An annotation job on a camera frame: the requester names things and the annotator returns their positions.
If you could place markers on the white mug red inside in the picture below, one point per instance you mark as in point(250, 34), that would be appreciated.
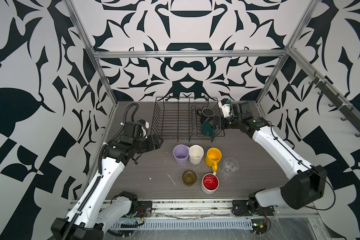
point(210, 183)

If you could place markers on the white slotted cable duct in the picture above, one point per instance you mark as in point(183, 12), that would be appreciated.
point(188, 224)

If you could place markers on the lilac cup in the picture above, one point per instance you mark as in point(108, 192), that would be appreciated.
point(181, 154)

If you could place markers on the cream white cup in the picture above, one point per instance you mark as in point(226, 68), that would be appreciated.
point(196, 154)

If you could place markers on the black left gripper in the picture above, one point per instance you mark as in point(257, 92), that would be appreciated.
point(153, 141)

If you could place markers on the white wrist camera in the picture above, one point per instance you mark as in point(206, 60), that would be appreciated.
point(144, 126)
point(225, 106)

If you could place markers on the black mug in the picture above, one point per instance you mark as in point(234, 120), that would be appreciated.
point(205, 113)

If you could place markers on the grey wall hook rail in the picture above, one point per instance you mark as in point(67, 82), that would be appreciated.
point(338, 101)

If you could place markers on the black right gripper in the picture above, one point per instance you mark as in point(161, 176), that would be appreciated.
point(222, 123)

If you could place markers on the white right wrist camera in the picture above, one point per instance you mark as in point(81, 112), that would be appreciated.
point(225, 106)

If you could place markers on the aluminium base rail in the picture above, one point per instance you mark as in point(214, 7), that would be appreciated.
point(187, 208)

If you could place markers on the clear glass cup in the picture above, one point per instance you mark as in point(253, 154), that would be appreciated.
point(230, 167)

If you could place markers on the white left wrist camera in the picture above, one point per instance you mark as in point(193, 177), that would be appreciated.
point(144, 126)

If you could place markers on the olive glass cup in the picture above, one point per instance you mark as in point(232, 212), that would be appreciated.
point(189, 178)

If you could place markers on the black wire dish rack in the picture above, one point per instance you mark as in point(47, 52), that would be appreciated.
point(176, 118)

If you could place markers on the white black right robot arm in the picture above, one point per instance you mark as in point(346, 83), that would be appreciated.
point(306, 182)

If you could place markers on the yellow mug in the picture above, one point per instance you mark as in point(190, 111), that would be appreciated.
point(213, 158)

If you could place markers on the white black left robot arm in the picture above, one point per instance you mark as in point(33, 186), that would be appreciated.
point(86, 220)

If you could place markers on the green mug cream inside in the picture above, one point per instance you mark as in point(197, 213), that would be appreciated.
point(209, 127)

